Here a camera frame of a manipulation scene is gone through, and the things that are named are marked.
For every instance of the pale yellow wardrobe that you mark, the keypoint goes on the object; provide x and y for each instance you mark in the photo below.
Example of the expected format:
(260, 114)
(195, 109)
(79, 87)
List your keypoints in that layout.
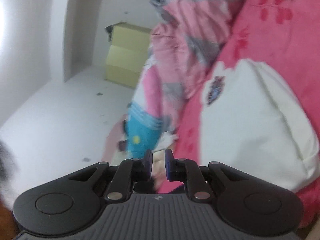
(127, 55)

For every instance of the white cloth garment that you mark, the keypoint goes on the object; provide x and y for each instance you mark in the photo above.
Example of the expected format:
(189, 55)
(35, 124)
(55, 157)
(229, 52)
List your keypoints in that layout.
(167, 140)

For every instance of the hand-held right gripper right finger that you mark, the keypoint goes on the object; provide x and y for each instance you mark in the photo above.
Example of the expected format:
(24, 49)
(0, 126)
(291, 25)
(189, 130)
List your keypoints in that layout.
(167, 166)

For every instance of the teal striped pink pillow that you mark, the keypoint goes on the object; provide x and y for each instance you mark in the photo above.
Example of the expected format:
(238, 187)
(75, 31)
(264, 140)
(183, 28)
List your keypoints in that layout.
(142, 130)

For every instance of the white sweatshirt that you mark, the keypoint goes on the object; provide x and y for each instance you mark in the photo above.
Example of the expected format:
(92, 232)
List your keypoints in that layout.
(262, 130)

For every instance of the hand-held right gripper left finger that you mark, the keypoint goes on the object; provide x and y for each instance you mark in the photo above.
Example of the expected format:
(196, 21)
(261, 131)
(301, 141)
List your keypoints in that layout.
(148, 165)

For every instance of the pink grey quilt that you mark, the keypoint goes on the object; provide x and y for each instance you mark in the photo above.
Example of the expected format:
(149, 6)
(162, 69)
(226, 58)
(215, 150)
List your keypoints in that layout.
(190, 42)

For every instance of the pink floral blanket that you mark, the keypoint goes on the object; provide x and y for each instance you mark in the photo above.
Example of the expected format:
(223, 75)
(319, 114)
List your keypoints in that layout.
(250, 55)

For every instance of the pink white headboard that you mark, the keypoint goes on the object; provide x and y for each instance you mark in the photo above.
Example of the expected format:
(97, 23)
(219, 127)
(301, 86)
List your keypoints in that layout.
(112, 145)

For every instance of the purple cloth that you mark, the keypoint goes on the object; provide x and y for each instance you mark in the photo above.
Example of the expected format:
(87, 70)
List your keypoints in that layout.
(122, 145)

